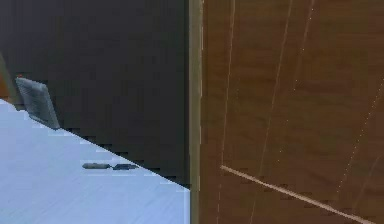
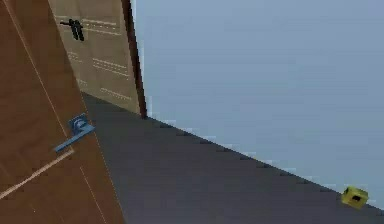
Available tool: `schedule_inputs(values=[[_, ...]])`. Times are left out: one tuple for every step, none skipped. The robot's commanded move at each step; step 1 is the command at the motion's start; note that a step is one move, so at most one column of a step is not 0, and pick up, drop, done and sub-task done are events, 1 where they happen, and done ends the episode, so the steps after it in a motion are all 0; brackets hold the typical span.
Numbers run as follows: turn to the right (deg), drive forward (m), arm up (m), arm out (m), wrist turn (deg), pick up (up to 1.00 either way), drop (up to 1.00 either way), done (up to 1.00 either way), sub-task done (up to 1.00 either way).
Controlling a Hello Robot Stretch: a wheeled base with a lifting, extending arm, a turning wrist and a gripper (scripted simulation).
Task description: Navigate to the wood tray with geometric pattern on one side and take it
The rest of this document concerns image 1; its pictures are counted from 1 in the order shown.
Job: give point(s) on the brown wooden door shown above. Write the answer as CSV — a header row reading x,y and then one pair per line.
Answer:
x,y
293,110

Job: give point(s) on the small grey oblong object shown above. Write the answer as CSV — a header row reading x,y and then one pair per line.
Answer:
x,y
96,165

